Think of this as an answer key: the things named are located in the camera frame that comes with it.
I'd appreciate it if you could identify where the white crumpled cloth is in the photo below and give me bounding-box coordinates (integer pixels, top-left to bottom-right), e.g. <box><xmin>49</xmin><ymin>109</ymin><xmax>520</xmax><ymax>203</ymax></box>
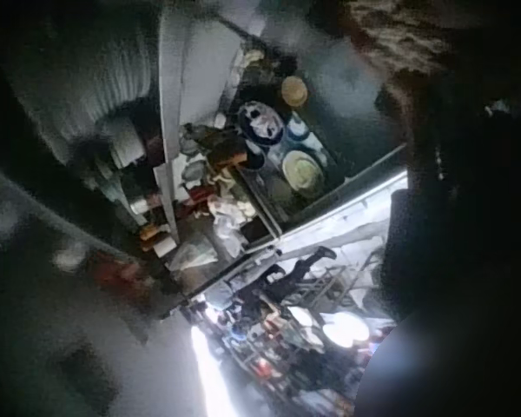
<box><xmin>208</xmin><ymin>200</ymin><xmax>257</xmax><ymax>257</ymax></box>

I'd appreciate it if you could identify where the pale green plate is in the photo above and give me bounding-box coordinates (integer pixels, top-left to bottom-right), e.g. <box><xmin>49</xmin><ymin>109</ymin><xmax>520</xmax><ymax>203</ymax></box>
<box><xmin>281</xmin><ymin>149</ymin><xmax>326</xmax><ymax>192</ymax></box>

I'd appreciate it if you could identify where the brown box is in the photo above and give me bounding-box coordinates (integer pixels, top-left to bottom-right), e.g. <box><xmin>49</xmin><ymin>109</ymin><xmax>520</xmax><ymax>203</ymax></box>
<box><xmin>208</xmin><ymin>135</ymin><xmax>249</xmax><ymax>168</ymax></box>

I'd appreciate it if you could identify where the grey metal dish tray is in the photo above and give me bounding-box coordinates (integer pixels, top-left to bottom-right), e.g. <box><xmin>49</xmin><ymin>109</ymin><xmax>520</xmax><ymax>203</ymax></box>
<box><xmin>234</xmin><ymin>142</ymin><xmax>409</xmax><ymax>254</ymax></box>

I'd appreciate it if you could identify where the white plastic bag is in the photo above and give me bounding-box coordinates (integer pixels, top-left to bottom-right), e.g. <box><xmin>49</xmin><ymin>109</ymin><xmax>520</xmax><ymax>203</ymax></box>
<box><xmin>168</xmin><ymin>241</ymin><xmax>218</xmax><ymax>273</ymax></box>

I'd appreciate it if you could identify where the blue and white patterned plate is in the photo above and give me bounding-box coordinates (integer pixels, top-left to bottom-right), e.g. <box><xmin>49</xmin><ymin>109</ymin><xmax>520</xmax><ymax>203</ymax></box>
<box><xmin>236</xmin><ymin>99</ymin><xmax>286</xmax><ymax>147</ymax></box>

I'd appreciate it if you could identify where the orange packet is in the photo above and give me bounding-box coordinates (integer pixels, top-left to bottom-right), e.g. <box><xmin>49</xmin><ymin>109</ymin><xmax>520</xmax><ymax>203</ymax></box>
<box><xmin>138</xmin><ymin>223</ymin><xmax>162</xmax><ymax>242</ymax></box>

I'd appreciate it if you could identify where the yellow lidded jar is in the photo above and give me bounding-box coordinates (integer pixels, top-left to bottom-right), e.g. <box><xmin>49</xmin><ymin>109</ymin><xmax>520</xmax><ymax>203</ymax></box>
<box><xmin>280</xmin><ymin>76</ymin><xmax>310</xmax><ymax>108</ymax></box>

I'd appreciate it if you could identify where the white upright board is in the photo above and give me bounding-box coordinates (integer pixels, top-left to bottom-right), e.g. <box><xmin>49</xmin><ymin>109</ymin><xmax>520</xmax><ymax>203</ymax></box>
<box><xmin>152</xmin><ymin>0</ymin><xmax>244</xmax><ymax>244</ymax></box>

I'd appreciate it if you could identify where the cluttered metal shelf rack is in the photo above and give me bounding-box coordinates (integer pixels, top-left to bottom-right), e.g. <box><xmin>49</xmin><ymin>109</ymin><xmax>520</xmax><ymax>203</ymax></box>
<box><xmin>190</xmin><ymin>299</ymin><xmax>396</xmax><ymax>405</ymax></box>

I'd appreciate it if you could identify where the white round plate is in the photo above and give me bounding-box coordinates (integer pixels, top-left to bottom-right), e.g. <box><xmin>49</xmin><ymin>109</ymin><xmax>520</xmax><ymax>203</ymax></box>
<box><xmin>321</xmin><ymin>310</ymin><xmax>373</xmax><ymax>349</ymax></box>

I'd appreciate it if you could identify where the white corrugated sheet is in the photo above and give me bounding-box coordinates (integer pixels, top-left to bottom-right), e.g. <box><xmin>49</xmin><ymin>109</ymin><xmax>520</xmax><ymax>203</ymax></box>
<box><xmin>8</xmin><ymin>0</ymin><xmax>162</xmax><ymax>165</ymax></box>

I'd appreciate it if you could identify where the grey metal frame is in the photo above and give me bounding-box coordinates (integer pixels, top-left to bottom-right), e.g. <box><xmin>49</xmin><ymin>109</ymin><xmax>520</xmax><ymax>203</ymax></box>
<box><xmin>293</xmin><ymin>255</ymin><xmax>383</xmax><ymax>310</ymax></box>

